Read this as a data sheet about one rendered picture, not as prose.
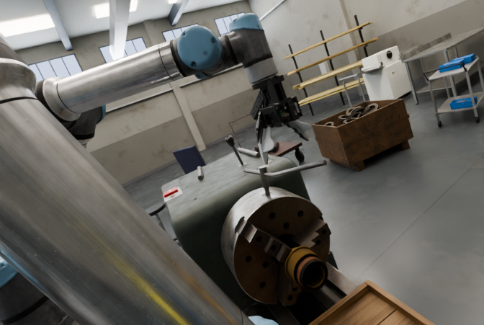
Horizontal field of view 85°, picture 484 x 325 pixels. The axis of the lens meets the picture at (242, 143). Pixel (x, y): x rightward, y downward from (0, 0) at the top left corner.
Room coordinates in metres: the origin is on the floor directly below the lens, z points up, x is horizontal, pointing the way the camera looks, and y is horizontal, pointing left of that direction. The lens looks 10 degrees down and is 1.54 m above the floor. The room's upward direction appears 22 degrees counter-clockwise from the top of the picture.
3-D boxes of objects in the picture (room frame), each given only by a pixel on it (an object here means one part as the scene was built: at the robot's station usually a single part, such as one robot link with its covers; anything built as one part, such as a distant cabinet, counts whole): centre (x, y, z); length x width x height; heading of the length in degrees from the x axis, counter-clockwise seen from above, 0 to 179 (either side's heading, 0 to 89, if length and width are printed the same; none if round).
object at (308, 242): (0.68, -0.09, 1.09); 0.12 x 0.11 x 0.05; 107
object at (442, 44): (5.34, -4.70, 0.53); 2.04 x 0.80 x 1.05; 115
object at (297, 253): (0.59, -0.03, 1.08); 0.09 x 0.09 x 0.09; 17
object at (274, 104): (0.66, -0.11, 1.48); 0.09 x 0.08 x 0.12; 24
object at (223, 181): (1.11, 0.15, 1.06); 0.59 x 0.48 x 0.39; 17
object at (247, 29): (0.66, -0.11, 1.64); 0.09 x 0.08 x 0.11; 83
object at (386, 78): (6.39, -3.91, 0.61); 2.59 x 0.64 x 1.22; 115
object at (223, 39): (0.66, -0.01, 1.64); 0.11 x 0.11 x 0.08; 83
